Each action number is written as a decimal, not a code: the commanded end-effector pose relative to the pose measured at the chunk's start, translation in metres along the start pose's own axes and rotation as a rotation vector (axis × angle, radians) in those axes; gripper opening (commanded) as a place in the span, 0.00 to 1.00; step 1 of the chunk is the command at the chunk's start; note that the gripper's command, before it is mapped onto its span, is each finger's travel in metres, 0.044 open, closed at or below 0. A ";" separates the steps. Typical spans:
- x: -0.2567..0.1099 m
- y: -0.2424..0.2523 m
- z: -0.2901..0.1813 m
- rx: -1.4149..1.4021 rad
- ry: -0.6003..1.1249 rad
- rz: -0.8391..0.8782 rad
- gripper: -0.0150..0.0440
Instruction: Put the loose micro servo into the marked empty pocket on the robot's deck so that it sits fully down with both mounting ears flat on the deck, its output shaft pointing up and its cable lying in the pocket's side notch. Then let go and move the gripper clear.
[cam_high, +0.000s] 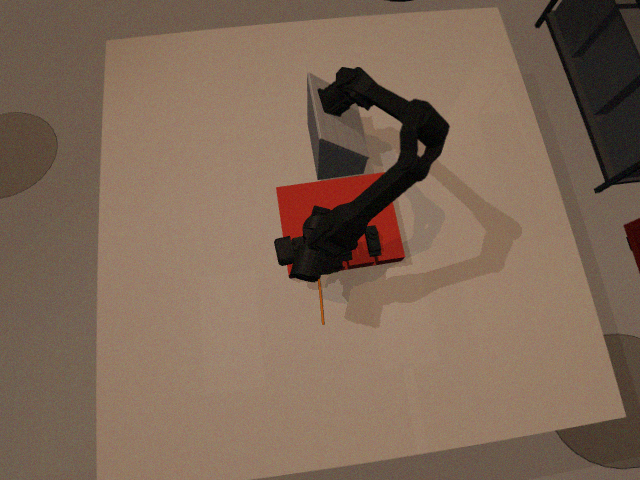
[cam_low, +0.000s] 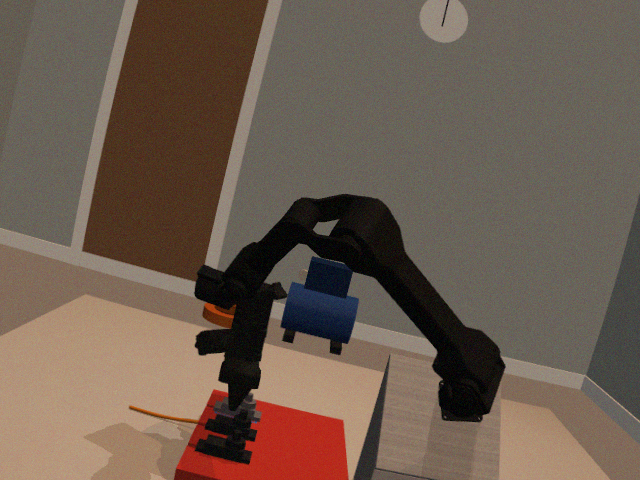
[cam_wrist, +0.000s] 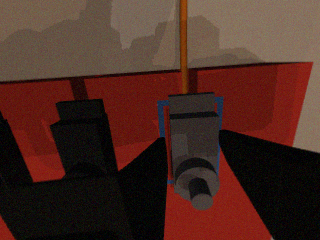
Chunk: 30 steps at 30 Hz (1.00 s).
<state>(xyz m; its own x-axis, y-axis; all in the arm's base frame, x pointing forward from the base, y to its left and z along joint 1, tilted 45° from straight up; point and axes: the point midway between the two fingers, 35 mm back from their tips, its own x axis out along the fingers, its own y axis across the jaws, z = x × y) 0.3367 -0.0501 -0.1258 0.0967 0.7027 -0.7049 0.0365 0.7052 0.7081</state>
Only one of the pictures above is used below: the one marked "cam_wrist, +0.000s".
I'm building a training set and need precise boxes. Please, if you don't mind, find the dark grey micro servo with orange cable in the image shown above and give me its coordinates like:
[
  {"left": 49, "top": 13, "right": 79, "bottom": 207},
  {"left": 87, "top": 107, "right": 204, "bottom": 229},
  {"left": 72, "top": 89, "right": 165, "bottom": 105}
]
[{"left": 168, "top": 0, "right": 220, "bottom": 211}]

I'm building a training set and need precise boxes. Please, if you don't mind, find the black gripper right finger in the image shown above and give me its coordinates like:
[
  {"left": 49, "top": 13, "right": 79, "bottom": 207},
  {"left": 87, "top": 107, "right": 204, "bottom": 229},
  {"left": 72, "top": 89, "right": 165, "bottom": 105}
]
[{"left": 219, "top": 129, "right": 320, "bottom": 240}]

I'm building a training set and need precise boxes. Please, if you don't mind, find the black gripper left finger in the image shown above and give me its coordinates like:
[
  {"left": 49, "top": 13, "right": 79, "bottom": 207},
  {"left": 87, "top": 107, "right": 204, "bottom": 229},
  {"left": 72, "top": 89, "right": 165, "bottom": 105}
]
[{"left": 0, "top": 137, "right": 168, "bottom": 240}]

